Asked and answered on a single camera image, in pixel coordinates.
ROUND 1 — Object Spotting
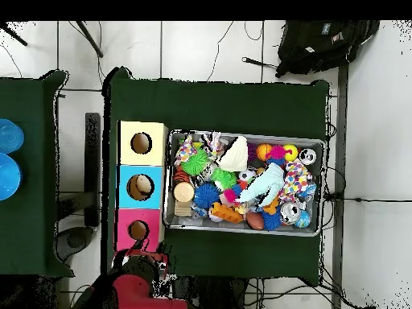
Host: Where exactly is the blue plastic bowl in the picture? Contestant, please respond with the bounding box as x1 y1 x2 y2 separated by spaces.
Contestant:
0 153 23 202
0 118 25 155

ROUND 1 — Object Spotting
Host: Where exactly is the wooden box with three holes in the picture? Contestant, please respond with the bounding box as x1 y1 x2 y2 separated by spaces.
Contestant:
115 120 170 253

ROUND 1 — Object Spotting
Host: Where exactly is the pink spiky ball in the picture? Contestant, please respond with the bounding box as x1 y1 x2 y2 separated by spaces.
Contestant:
266 145 287 162

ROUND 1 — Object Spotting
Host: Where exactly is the cream yellow cloth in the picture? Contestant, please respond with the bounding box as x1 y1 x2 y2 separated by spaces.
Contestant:
217 135 249 173

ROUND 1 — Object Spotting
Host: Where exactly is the clear mesh bin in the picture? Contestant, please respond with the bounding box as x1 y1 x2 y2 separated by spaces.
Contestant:
163 130 327 238

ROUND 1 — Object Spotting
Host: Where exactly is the orange plastic toy brick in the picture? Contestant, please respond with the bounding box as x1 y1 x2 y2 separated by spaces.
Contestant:
211 202 245 225

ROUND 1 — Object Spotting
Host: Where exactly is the green spiky ball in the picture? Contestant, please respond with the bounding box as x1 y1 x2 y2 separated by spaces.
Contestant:
181 148 210 177

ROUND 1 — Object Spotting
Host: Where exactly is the dark green side tablecloth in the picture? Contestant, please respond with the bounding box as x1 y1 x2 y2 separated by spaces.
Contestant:
0 69 73 278

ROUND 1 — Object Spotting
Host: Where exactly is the small orange basketball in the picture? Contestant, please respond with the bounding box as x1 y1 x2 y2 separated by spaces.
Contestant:
256 142 274 162

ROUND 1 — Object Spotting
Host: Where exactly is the grey round base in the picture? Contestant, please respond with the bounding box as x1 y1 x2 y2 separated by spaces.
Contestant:
56 226 94 262

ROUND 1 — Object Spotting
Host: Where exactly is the blue spiky ball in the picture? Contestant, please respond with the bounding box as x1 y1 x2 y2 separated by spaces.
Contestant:
193 183 221 210

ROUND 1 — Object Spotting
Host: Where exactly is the black cable with plug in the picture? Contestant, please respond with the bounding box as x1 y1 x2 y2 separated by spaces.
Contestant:
241 56 279 71

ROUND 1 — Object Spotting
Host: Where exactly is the mint green cloth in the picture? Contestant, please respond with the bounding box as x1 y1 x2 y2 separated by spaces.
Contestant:
237 162 286 207

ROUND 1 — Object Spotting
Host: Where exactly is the black backpack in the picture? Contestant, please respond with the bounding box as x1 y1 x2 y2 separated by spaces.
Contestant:
275 20 381 78

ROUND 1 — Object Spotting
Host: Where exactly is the small soccer ball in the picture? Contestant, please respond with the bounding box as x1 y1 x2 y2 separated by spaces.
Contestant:
238 168 258 184

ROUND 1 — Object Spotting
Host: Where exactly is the thin black floor cable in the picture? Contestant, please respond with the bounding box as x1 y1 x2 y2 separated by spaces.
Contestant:
205 20 236 83

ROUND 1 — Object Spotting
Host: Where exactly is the silver drink can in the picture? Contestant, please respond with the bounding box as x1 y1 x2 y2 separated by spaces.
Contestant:
279 202 303 225

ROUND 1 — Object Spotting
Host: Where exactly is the black tripod leg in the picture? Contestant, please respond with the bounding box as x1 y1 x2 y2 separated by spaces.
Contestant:
76 20 104 59
0 22 30 47

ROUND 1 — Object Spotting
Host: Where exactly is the polka-dot cloth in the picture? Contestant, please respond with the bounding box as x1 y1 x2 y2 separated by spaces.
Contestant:
279 160 316 202

